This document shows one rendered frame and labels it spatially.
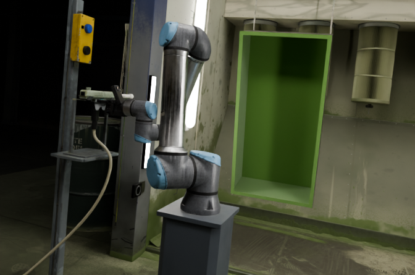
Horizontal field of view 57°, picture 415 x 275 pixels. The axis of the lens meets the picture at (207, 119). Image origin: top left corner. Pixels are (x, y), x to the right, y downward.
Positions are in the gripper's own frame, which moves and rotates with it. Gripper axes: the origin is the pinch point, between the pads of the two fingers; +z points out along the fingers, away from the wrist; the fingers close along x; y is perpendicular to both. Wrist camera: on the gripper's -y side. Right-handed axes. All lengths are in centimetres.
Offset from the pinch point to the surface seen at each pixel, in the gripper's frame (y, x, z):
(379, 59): -56, 196, -154
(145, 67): -23, 47, -3
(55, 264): 96, -3, 15
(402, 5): -102, 191, -167
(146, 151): 33, 48, -8
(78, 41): -30.5, -6.4, 9.1
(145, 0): -67, 46, 1
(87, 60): -21.5, 1.8, 8.8
